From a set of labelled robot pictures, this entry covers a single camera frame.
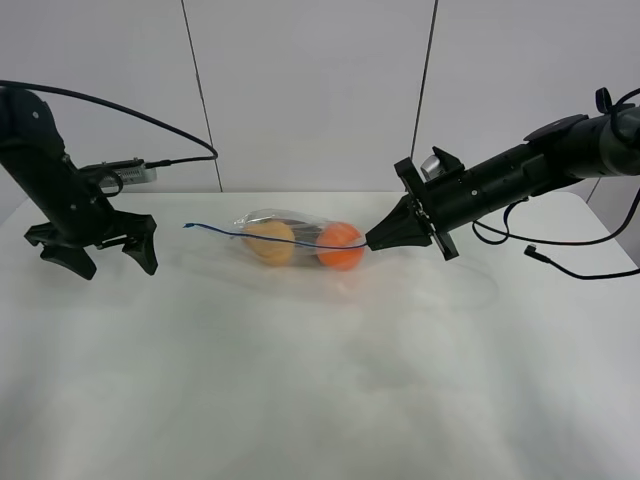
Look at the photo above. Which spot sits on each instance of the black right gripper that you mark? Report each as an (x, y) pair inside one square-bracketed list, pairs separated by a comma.
[(455, 197)]

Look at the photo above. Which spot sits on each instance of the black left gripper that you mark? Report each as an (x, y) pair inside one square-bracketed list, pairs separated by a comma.
[(79, 214)]

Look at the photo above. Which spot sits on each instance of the clear zip bag blue seal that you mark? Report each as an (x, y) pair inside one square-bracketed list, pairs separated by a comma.
[(306, 229)]

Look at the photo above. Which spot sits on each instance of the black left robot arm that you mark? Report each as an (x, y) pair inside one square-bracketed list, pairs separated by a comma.
[(31, 145)]

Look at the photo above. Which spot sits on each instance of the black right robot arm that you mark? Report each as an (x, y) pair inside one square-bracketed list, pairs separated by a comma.
[(577, 148)]

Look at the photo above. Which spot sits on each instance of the orange fruit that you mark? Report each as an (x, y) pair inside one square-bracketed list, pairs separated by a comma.
[(338, 246)]

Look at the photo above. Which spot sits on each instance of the yellow pear fruit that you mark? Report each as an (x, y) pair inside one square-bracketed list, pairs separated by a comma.
[(271, 241)]

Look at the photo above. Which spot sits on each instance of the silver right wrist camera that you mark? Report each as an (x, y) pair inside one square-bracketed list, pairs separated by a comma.
[(432, 168)]

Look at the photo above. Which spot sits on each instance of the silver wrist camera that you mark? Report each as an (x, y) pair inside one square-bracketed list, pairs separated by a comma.
[(432, 168), (131, 172)]

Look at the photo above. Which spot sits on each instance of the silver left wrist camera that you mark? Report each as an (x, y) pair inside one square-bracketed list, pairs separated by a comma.
[(131, 172)]

